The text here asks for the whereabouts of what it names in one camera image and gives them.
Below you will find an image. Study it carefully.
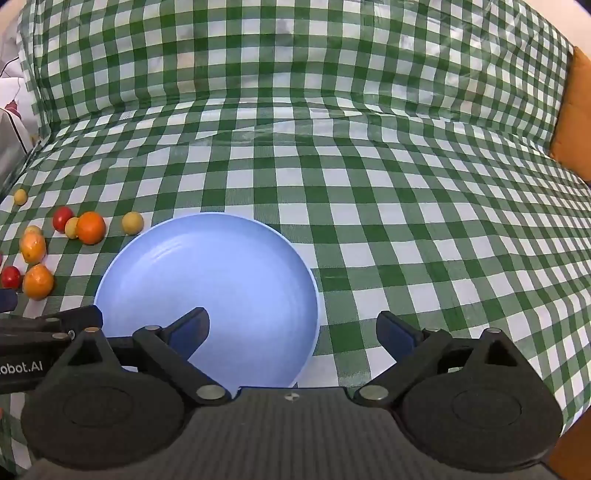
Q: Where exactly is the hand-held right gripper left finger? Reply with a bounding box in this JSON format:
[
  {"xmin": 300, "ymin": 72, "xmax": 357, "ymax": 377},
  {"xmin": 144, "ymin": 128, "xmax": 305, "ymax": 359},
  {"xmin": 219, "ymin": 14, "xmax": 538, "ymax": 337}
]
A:
[{"xmin": 59, "ymin": 307, "xmax": 232, "ymax": 408}]

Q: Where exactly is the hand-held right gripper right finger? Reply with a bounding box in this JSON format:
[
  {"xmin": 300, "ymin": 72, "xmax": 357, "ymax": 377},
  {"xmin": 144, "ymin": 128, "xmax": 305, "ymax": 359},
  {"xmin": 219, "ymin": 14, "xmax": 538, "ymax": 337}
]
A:
[{"xmin": 353, "ymin": 310, "xmax": 525, "ymax": 408}]

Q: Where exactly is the yellowish orange tangerine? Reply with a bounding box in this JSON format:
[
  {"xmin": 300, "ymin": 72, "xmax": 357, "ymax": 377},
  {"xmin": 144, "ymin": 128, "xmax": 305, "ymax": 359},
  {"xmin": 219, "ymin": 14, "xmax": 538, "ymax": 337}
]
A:
[{"xmin": 21, "ymin": 231, "xmax": 47, "ymax": 265}]

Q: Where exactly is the light blue plate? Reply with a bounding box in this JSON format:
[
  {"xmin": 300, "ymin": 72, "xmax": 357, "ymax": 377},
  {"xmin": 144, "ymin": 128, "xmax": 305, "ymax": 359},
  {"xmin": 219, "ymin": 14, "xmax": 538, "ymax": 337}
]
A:
[{"xmin": 93, "ymin": 212, "xmax": 320, "ymax": 388}]

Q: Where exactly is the deep orange tangerine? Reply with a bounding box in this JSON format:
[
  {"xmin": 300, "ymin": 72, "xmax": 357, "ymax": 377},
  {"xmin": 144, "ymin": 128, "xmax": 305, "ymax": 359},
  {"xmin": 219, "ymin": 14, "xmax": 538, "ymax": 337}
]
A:
[{"xmin": 76, "ymin": 211, "xmax": 107, "ymax": 245}]

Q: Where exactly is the green checked tablecloth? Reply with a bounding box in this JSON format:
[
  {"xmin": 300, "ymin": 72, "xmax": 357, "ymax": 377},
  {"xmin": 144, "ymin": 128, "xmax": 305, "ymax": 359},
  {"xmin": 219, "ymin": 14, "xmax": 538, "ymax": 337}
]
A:
[{"xmin": 0, "ymin": 0, "xmax": 591, "ymax": 476}]

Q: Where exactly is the grey cloth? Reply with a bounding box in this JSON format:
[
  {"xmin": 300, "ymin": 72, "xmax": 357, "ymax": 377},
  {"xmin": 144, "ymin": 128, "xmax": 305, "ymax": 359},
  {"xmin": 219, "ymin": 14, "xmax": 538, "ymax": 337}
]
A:
[{"xmin": 0, "ymin": 108, "xmax": 37, "ymax": 185}]

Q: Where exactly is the orange cushion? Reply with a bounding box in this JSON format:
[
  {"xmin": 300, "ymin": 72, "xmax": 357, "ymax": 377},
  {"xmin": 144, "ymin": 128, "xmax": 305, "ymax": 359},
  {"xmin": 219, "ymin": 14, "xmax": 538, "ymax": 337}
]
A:
[
  {"xmin": 549, "ymin": 46, "xmax": 591, "ymax": 185},
  {"xmin": 547, "ymin": 422, "xmax": 591, "ymax": 480}
]

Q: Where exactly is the white printed cloth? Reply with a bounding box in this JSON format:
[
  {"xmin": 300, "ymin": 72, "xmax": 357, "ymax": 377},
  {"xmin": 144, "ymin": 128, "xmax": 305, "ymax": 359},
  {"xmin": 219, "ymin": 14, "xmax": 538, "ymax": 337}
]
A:
[{"xmin": 0, "ymin": 23, "xmax": 42, "ymax": 121}]

